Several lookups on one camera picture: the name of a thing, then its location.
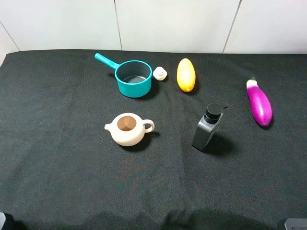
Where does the black pump bottle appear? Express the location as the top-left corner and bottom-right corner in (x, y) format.
(192, 103), (228, 151)

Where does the purple eggplant toy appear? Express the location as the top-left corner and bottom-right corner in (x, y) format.
(246, 77), (273, 127)

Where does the beige teapot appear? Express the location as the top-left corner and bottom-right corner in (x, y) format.
(104, 113), (155, 147)

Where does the teal saucepan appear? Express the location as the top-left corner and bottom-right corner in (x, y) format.
(94, 53), (153, 98)

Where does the yellow orange mango toy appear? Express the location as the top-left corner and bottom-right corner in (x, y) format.
(177, 58), (196, 92)

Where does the black tablecloth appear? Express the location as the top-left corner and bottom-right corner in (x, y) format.
(0, 50), (307, 230)

